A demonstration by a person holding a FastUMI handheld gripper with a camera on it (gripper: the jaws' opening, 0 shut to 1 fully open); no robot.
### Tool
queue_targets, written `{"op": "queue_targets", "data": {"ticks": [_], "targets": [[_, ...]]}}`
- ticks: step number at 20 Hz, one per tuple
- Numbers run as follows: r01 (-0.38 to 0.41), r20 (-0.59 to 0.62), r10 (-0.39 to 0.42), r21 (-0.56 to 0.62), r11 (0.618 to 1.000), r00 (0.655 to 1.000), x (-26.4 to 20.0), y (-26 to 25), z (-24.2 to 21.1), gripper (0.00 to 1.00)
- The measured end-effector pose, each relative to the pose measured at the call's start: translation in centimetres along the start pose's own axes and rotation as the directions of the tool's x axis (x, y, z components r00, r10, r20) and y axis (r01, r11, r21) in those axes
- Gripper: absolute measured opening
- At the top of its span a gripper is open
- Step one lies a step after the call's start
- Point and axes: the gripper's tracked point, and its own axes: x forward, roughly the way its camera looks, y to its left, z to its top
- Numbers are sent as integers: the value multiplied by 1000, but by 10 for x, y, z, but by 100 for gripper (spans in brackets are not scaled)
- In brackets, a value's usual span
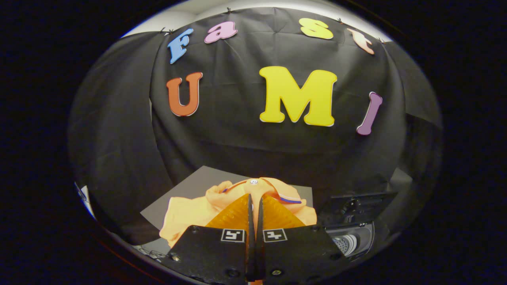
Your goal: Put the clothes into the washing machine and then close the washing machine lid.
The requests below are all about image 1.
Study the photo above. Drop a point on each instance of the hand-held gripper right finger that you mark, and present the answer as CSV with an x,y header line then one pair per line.
x,y
301,253

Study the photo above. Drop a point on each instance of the orange polo shirt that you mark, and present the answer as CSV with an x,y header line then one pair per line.
x,y
190,213

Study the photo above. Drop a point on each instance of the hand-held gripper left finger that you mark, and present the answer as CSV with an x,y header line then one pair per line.
x,y
214,253

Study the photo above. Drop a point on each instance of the black backdrop cloth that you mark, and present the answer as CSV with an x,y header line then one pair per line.
x,y
245,146

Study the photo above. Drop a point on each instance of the dark grey washing machine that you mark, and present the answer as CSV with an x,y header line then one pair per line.
x,y
354,241

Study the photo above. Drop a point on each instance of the grey cabinet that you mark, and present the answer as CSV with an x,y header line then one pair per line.
x,y
190,182

